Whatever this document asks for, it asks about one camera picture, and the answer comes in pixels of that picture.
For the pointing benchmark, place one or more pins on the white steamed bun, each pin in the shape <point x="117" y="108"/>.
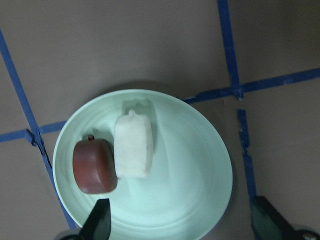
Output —
<point x="133" y="146"/>

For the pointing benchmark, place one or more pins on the brown steamed bun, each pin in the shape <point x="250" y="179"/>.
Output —
<point x="93" y="166"/>

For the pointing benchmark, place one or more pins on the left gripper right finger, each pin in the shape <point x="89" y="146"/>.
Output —
<point x="268" y="224"/>

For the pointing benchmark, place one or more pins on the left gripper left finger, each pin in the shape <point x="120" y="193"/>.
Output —
<point x="96" y="227"/>

